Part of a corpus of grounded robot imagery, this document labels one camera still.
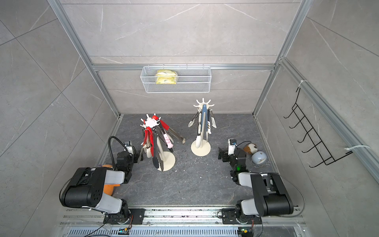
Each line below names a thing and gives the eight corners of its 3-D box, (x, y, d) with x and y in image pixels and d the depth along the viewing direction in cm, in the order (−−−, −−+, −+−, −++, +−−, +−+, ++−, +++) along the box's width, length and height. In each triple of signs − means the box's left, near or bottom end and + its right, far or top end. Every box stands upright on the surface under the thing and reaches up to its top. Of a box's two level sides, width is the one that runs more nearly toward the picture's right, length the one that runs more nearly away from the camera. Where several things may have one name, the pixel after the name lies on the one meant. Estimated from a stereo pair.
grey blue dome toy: (250, 167, 93) (255, 160, 86) (248, 158, 97) (252, 151, 90) (263, 167, 93) (269, 160, 86) (260, 158, 97) (266, 151, 90)
